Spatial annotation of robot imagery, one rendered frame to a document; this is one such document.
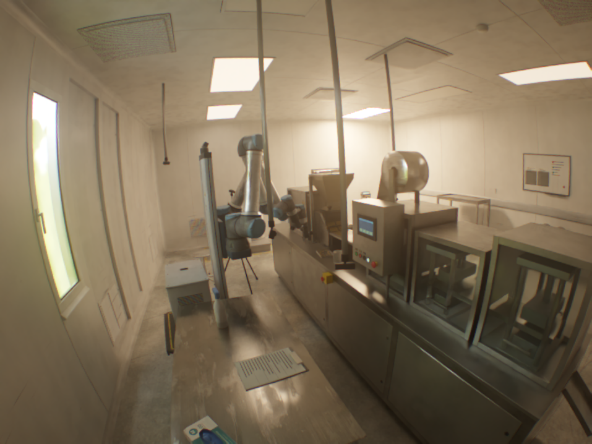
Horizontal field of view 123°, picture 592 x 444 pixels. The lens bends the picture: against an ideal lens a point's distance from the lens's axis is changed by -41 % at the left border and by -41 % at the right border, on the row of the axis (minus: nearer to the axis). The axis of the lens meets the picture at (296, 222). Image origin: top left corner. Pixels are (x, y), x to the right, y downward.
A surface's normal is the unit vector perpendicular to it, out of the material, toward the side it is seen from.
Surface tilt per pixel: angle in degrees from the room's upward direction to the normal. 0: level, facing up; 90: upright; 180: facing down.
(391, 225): 90
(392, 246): 90
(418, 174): 93
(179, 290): 90
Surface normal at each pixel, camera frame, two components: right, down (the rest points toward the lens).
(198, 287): 0.44, 0.16
